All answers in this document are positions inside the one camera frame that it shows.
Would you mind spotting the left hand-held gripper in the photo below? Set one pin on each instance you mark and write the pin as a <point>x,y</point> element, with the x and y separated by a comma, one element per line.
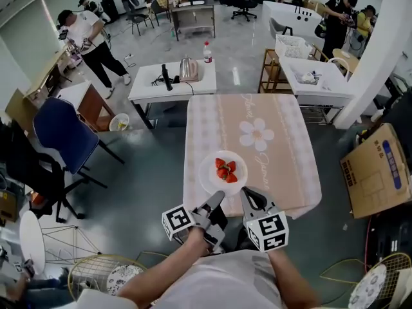
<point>214,227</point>

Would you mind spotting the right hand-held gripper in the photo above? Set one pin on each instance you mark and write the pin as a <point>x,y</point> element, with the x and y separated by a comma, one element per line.
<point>267,232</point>

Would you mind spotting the white round plate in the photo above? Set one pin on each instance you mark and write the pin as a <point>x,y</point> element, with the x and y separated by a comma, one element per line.
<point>207,175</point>

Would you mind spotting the person's right forearm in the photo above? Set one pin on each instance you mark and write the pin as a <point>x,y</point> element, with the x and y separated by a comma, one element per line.
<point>293,282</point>

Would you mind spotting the person's left forearm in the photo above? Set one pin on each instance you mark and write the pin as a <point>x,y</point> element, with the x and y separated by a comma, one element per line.
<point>161,269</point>

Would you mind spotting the table with pink tablecloth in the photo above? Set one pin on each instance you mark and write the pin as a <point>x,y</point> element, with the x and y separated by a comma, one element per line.
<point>283,166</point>

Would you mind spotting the person's white shirt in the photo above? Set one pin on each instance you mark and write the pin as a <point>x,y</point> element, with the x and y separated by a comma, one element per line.
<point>219,282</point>

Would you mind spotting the pink flower tablecloth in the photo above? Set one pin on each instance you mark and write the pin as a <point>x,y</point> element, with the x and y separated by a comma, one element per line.
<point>206,124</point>

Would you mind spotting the floral round seat cushion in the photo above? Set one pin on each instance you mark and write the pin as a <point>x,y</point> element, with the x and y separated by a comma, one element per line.
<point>124,278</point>
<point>368,288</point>

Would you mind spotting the brown cardboard box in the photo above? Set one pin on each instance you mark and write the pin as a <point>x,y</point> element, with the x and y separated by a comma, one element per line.
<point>370,179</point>

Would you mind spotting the white mesh waste basket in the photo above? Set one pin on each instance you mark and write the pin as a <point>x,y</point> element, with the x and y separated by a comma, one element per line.
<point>117,122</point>

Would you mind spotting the wooden shelf stand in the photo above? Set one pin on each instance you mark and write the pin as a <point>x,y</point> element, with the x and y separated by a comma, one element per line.
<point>268,72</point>

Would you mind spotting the black upright rod appliance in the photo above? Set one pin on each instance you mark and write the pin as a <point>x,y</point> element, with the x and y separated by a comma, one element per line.
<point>167,77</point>

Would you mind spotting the white table with metal rack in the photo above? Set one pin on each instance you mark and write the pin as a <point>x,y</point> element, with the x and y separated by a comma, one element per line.
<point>328,89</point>

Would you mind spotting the steel electric kettle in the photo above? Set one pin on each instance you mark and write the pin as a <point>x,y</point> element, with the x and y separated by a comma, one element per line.
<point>188,69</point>

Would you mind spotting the black case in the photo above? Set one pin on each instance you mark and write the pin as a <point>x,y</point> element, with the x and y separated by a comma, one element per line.
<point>392,237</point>

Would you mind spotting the white desk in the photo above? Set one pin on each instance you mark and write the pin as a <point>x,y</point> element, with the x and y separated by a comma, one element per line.
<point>145,82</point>

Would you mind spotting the white plastic bottle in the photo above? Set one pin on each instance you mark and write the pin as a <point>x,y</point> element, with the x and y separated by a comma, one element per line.
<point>377,116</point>

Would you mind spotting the clear bottle with red label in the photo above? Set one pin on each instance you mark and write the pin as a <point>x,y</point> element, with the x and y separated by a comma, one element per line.
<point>208,55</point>

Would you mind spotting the brown cabinet with white top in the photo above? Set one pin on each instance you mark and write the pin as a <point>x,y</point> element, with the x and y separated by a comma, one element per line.
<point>93,105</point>

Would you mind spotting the white plastic basket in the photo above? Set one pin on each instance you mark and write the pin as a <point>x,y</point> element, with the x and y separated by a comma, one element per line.
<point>291,47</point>

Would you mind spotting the blue shell chair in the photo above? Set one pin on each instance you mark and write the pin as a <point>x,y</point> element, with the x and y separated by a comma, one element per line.
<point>64,130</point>

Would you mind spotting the round wooden table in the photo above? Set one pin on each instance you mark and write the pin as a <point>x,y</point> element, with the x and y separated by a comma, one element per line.
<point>346,56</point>

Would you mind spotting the round white side table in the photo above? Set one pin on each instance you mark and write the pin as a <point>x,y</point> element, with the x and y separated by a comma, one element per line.
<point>31,240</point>

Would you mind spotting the grey metal desk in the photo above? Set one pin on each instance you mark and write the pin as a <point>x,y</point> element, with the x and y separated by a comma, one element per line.
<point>193,18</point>

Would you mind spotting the black office chair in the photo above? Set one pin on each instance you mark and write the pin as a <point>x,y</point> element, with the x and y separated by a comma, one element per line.
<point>29,163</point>

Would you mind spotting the white bathtub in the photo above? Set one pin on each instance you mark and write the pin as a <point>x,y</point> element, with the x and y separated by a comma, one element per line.
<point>283,14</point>

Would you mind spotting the black metal chair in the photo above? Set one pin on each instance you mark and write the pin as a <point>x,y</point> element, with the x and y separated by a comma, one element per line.
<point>141,19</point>

